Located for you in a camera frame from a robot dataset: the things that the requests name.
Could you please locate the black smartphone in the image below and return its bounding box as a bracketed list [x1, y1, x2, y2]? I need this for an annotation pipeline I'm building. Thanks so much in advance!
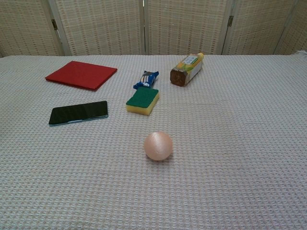
[48, 101, 109, 126]

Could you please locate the yellow sponge green scouring pad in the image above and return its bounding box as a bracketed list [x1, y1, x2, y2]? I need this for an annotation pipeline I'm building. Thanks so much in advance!
[126, 86, 160, 116]

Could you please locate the pink ball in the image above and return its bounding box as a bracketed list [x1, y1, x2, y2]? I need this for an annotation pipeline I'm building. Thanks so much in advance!
[143, 131, 174, 161]

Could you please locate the blue snack packet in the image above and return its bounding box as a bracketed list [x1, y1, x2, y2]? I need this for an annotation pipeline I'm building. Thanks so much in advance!
[133, 70, 160, 91]

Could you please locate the brown tea bottle yellow label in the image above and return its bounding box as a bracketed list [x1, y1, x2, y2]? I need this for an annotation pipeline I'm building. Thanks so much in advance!
[170, 52, 205, 87]

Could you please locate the white woven tablecloth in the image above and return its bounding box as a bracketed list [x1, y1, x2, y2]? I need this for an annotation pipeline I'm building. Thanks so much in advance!
[0, 54, 307, 230]

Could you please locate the red folded cloth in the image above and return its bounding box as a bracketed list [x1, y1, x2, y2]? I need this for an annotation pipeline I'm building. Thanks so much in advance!
[45, 60, 118, 92]

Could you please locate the woven folding screen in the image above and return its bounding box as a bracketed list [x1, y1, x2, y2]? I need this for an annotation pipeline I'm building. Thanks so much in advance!
[0, 0, 307, 58]

